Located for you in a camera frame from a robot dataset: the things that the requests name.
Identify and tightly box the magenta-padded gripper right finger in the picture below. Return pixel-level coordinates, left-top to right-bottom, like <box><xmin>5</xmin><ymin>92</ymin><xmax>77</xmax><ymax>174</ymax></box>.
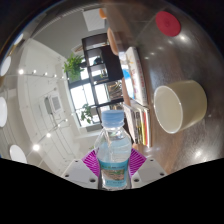
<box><xmin>128</xmin><ymin>148</ymin><xmax>168</xmax><ymax>190</ymax></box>

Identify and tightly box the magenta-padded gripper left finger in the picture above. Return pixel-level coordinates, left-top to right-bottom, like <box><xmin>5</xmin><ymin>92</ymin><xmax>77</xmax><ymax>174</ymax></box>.
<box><xmin>61</xmin><ymin>148</ymin><xmax>101</xmax><ymax>190</ymax></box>

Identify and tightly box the clear water bottle blue cap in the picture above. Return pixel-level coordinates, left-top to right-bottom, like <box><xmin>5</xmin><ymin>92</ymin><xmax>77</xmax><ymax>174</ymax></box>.
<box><xmin>94</xmin><ymin>109</ymin><xmax>133</xmax><ymax>191</ymax></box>

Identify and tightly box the small potted plant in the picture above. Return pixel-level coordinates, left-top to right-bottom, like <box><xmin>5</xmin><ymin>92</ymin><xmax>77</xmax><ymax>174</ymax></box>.
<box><xmin>79</xmin><ymin>103</ymin><xmax>95</xmax><ymax>125</ymax></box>

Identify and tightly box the ceiling air conditioner unit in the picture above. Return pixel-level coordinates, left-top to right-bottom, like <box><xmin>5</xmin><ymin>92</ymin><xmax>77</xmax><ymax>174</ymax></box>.
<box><xmin>42</xmin><ymin>93</ymin><xmax>64</xmax><ymax>116</ymax></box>

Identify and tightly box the large blue-covered book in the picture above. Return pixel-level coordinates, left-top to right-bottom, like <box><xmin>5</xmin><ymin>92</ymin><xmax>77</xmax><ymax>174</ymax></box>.
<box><xmin>120</xmin><ymin>46</ymin><xmax>150</xmax><ymax>107</ymax></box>

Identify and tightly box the group of ceiling lights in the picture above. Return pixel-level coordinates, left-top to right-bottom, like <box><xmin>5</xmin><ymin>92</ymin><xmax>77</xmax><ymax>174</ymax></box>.
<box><xmin>0</xmin><ymin>55</ymin><xmax>29</xmax><ymax>165</ymax></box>

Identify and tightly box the large bushy potted plant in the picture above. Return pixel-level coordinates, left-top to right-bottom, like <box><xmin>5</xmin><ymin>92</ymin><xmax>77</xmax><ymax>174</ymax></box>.
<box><xmin>62</xmin><ymin>53</ymin><xmax>86</xmax><ymax>83</ymax></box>

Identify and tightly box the dark low shelf unit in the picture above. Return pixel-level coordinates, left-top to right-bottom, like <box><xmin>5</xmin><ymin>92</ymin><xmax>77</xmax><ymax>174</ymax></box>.
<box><xmin>81</xmin><ymin>32</ymin><xmax>126</xmax><ymax>113</ymax></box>

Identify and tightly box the white wall board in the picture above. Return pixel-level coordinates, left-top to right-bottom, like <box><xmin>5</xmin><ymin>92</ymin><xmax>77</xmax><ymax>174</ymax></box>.
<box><xmin>81</xmin><ymin>7</ymin><xmax>107</xmax><ymax>33</ymax></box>

